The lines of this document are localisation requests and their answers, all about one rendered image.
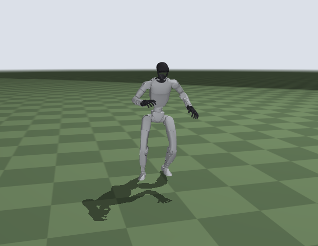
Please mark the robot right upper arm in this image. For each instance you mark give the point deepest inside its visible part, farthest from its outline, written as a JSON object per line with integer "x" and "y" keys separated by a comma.
{"x": 145, "y": 85}

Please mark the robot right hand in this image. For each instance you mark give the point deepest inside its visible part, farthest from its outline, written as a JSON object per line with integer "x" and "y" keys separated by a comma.
{"x": 146, "y": 102}

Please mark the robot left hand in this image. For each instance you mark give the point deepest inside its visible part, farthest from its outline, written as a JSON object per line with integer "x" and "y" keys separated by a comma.
{"x": 191, "y": 109}

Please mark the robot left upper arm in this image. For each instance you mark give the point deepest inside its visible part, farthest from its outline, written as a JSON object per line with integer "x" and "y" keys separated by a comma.
{"x": 178, "y": 88}

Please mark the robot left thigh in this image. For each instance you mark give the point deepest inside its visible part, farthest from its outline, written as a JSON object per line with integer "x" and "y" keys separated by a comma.
{"x": 171, "y": 134}

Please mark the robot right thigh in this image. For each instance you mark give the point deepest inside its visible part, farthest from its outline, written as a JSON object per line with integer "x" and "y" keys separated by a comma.
{"x": 145, "y": 129}

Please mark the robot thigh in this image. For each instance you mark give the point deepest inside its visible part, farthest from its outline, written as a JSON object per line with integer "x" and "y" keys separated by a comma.
{"x": 145, "y": 129}
{"x": 171, "y": 134}

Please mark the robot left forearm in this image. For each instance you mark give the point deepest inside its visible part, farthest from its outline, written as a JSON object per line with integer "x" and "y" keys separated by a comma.
{"x": 186, "y": 100}

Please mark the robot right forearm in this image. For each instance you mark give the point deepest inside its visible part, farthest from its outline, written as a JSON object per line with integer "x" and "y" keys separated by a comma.
{"x": 137, "y": 101}

